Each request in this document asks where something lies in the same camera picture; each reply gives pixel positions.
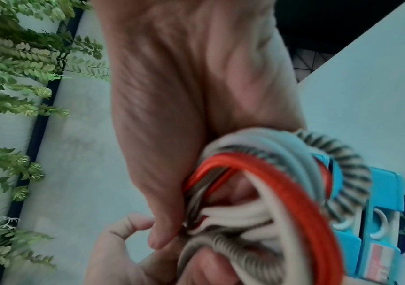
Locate person's right hand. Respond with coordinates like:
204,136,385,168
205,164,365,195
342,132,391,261
90,0,307,250

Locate person's left hand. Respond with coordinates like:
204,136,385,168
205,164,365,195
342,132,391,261
84,212,236,285

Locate light grey cable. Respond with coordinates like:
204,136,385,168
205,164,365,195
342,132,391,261
201,127,332,208

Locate orange cable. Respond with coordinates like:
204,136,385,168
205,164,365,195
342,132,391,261
182,151,345,285

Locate black white striped braided cable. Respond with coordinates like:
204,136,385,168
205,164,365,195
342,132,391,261
179,129,372,285

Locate green fern plants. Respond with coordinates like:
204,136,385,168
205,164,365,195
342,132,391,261
0,0,111,275

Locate blue cable box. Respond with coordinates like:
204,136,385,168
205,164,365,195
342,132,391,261
312,152,405,285

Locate coiled white packaged cable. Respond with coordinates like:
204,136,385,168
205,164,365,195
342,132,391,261
333,207,390,241

